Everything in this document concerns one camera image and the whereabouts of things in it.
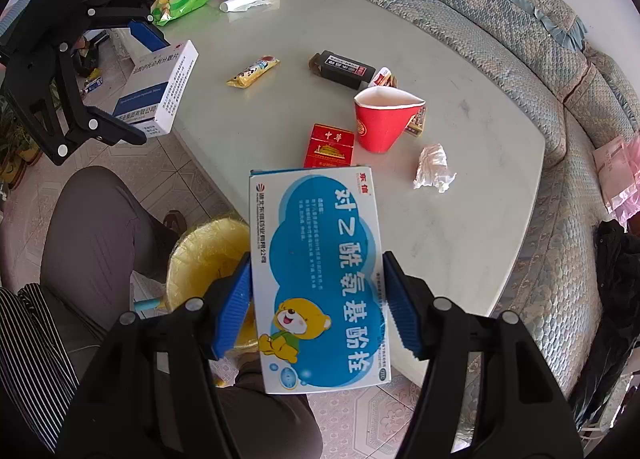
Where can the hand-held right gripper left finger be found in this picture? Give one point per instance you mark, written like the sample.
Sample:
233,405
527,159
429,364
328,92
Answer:
232,311

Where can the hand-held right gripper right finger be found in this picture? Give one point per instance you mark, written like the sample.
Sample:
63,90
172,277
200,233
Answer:
402,311

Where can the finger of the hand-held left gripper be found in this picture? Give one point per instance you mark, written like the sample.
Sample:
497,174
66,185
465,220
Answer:
117,131
147,36

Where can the white medicine box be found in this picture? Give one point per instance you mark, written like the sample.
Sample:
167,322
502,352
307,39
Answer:
170,84

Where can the yellow trash bin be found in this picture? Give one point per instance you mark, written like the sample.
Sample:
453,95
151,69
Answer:
200,259

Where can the blue bear medicine box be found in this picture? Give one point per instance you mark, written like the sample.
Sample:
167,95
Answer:
320,249

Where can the yellow snack bar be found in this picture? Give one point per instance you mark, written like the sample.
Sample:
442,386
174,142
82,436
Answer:
252,71

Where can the red cigarette pack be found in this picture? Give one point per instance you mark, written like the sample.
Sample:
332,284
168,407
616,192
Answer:
327,146

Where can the red paper cup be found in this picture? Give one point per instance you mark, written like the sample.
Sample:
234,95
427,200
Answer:
380,126

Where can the black box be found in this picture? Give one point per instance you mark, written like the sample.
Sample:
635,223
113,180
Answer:
345,68

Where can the white paper roll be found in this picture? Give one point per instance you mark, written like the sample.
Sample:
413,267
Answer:
242,2

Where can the potted plants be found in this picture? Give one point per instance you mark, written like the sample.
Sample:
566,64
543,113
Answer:
15,139

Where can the person's brown shoe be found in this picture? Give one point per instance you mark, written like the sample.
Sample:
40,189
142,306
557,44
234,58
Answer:
175,221

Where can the person in brown trousers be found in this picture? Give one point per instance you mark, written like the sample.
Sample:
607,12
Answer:
100,249

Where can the crumpled white tissue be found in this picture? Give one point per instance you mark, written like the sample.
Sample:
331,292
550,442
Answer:
432,166

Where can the colourful patterned small box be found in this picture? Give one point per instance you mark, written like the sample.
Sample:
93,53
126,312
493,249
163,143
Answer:
416,124

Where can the person's striped shirt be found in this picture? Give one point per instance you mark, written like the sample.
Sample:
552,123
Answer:
25,349

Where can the black cloth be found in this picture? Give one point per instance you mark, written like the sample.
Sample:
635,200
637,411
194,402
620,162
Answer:
615,299

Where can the pink bag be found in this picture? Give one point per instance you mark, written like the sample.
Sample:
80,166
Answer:
620,174

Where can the blue-grey quilted sofa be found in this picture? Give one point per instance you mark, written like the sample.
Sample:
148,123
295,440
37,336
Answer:
500,4

